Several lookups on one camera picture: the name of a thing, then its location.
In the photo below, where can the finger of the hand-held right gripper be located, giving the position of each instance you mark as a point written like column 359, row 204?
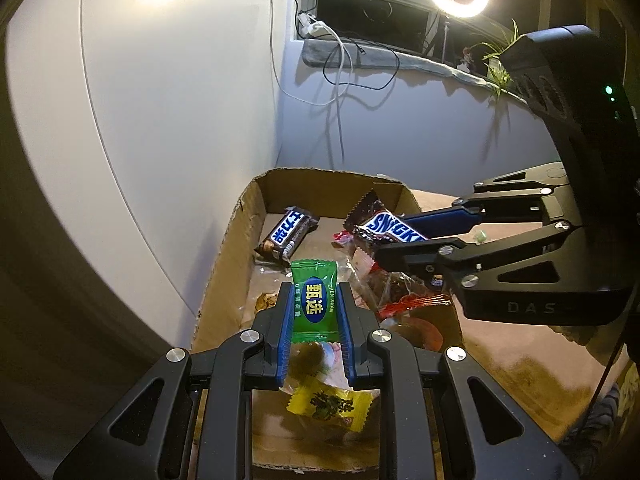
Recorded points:
column 410, row 257
column 440, row 217

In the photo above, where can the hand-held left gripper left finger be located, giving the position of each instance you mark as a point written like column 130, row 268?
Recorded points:
column 285, row 330

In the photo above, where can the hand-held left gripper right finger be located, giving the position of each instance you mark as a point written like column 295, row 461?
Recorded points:
column 345, row 330

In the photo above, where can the chocolate bar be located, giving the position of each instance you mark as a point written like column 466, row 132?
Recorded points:
column 390, row 227
column 287, row 232

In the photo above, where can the yellow candy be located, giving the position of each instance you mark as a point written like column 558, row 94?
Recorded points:
column 330, row 405

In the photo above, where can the cardboard box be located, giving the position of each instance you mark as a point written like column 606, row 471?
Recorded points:
column 240, row 240

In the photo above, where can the person's right forearm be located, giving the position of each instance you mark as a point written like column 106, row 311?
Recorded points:
column 570, row 334

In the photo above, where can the small pale green candy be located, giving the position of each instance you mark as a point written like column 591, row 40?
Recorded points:
column 479, row 236

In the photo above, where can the potted spider plant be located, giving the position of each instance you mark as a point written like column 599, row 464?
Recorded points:
column 500, row 55

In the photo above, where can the window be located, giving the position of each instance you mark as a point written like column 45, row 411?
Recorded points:
column 370, row 10

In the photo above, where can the white power strip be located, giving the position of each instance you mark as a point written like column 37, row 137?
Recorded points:
column 315, row 27

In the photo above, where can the printed cloth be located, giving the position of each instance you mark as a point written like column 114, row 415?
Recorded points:
column 610, row 435

